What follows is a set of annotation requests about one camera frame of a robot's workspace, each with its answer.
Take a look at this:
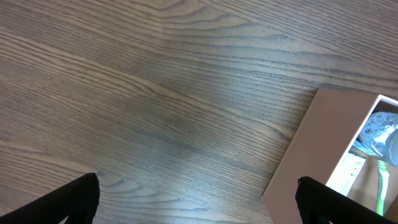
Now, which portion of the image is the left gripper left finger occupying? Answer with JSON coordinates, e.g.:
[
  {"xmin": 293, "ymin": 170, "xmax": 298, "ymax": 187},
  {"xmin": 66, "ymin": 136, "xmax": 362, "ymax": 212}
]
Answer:
[{"xmin": 1, "ymin": 173, "xmax": 100, "ymax": 224}]

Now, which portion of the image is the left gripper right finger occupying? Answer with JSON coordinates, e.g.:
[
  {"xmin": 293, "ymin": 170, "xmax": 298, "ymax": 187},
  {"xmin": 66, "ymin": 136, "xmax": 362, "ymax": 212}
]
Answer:
[{"xmin": 295, "ymin": 176, "xmax": 396, "ymax": 224}]

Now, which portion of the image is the green white toothbrush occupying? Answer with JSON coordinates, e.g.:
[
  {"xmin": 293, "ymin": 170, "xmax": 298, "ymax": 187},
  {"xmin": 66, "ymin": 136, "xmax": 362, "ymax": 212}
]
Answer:
[{"xmin": 376, "ymin": 160, "xmax": 389, "ymax": 216}]

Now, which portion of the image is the clear spray bottle green liquid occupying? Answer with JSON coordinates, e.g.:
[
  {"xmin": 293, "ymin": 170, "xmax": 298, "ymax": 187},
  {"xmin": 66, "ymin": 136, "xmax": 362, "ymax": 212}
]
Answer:
[{"xmin": 353, "ymin": 111, "xmax": 397, "ymax": 168}]

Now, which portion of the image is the white cardboard box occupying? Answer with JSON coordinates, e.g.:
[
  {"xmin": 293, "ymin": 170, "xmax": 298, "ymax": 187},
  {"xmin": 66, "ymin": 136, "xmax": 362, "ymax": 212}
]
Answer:
[{"xmin": 262, "ymin": 89, "xmax": 397, "ymax": 224}]

